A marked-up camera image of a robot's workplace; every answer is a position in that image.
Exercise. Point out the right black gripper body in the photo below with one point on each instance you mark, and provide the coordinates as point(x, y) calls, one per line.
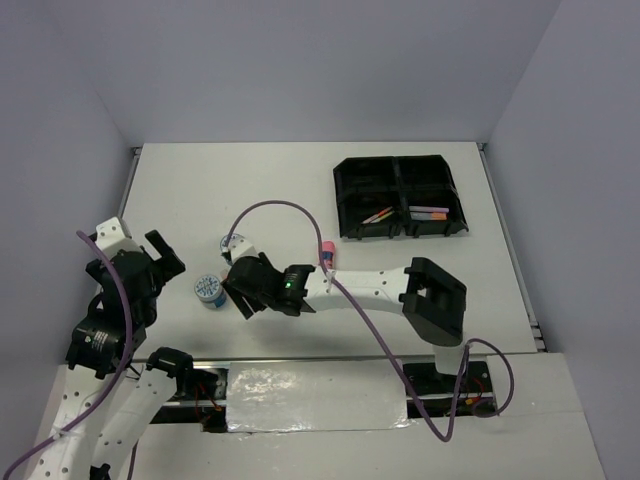
point(264, 259)

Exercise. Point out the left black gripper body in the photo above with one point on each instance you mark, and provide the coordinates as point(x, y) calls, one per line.
point(150, 309)

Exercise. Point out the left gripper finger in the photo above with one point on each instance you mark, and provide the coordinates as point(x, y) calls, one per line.
point(167, 268)
point(156, 240)

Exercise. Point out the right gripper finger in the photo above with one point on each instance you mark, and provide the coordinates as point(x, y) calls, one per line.
point(241, 303)
point(255, 302)

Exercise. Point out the pink capped crayon tube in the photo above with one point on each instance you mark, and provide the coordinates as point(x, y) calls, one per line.
point(328, 252)

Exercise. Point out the orange slim highlighter pen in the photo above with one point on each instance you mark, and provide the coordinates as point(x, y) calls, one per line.
point(383, 210)

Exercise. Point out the yellow slim highlighter pen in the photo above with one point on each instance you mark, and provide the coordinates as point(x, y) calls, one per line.
point(378, 218)

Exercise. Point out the purple highlighter marker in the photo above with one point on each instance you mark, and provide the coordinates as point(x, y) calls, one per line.
point(428, 209)

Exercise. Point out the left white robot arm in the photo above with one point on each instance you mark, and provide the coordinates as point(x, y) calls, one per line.
point(91, 438)

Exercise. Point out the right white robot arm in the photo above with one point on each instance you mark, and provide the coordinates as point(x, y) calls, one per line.
point(432, 300)

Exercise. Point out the blue tape roll front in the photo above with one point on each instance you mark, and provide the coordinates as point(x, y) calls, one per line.
point(209, 291)

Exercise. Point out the blue tape roll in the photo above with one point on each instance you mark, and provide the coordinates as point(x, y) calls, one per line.
point(209, 291)
point(229, 242)

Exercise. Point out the blue tape roll rear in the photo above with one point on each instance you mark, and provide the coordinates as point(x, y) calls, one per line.
point(229, 242)

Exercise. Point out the black compartment organizer tray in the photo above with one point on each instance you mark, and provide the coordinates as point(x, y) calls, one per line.
point(366, 185)

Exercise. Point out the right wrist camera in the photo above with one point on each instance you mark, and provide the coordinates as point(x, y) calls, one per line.
point(245, 249)

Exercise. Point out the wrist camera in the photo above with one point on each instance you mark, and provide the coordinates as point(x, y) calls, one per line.
point(245, 249)
point(113, 236)

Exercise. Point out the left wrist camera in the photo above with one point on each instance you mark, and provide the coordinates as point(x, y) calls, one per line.
point(113, 236)

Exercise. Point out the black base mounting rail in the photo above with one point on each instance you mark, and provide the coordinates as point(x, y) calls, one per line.
point(323, 396)

